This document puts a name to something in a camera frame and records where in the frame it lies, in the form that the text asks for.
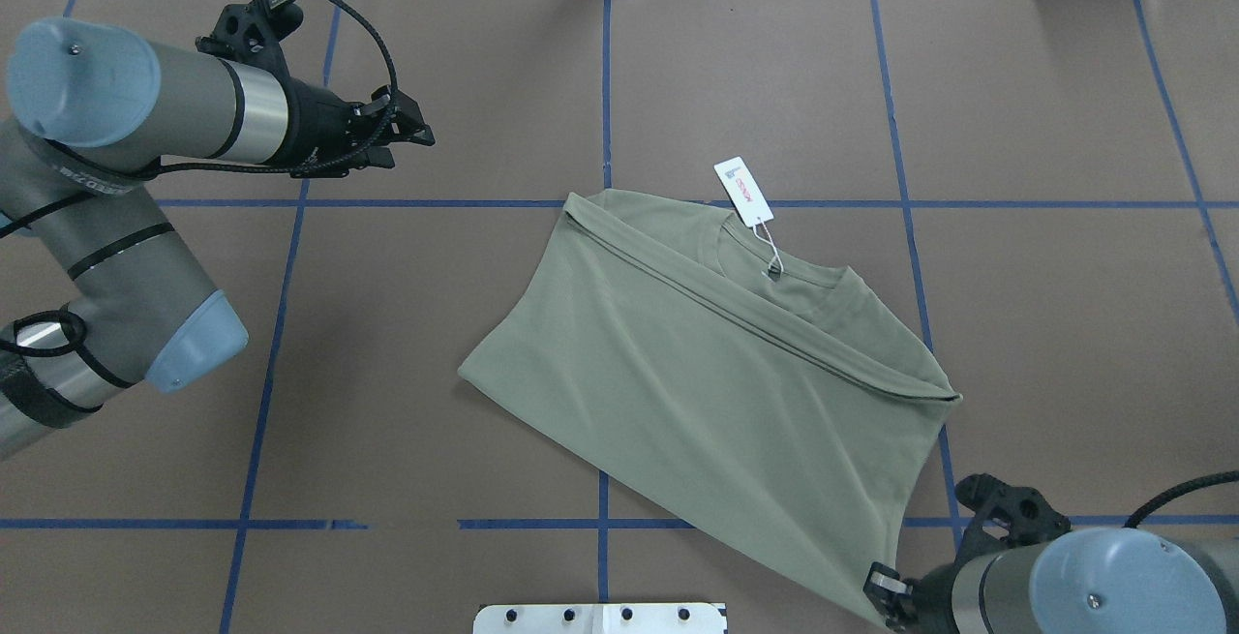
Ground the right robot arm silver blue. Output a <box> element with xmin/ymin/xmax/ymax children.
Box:
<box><xmin>862</xmin><ymin>471</ymin><xmax>1238</xmax><ymax>633</ymax></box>

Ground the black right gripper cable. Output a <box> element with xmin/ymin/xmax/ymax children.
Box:
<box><xmin>1123</xmin><ymin>469</ymin><xmax>1239</xmax><ymax>530</ymax></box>

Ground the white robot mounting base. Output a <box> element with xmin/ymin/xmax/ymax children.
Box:
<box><xmin>472</xmin><ymin>602</ymin><xmax>729</xmax><ymax>633</ymax></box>

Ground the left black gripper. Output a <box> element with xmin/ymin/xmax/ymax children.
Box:
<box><xmin>196</xmin><ymin>0</ymin><xmax>437</xmax><ymax>178</ymax></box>

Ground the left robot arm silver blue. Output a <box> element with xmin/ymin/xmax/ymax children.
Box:
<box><xmin>1</xmin><ymin>0</ymin><xmax>436</xmax><ymax>459</ymax></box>

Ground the white shirt hang tag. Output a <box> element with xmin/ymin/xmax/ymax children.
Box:
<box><xmin>712</xmin><ymin>157</ymin><xmax>786</xmax><ymax>281</ymax></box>

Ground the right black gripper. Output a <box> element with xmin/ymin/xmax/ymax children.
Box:
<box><xmin>864</xmin><ymin>474</ymin><xmax>1072</xmax><ymax>633</ymax></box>

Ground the olive green long-sleeve shirt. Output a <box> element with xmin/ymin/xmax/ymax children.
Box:
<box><xmin>458</xmin><ymin>189</ymin><xmax>961</xmax><ymax>624</ymax></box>

